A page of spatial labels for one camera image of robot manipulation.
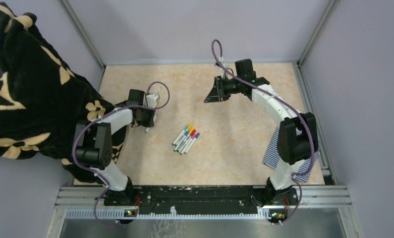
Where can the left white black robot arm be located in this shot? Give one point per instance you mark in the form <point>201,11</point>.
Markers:
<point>93,148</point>

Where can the orange cap white marker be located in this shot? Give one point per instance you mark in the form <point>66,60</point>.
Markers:
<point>183,138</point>

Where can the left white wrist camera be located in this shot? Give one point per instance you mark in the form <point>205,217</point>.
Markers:
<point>152,100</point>

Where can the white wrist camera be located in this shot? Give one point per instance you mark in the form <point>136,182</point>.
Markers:
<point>225,67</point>
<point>152,100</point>

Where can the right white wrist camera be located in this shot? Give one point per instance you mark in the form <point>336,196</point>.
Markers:
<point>225,67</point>

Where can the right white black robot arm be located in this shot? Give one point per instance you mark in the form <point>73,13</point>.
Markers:
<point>297,134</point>

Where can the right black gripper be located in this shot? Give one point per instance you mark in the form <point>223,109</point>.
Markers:
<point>217,93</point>

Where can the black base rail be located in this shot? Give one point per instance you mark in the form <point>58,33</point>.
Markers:
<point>206,202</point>

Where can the blue cap white marker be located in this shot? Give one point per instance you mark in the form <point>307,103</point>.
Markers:
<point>188,148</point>

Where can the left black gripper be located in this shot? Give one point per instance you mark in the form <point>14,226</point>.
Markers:
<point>149,122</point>

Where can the blue striped cloth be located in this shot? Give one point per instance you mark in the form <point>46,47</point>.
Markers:
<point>271,159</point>

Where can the black floral blanket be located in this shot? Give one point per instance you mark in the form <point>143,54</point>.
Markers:
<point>41,98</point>

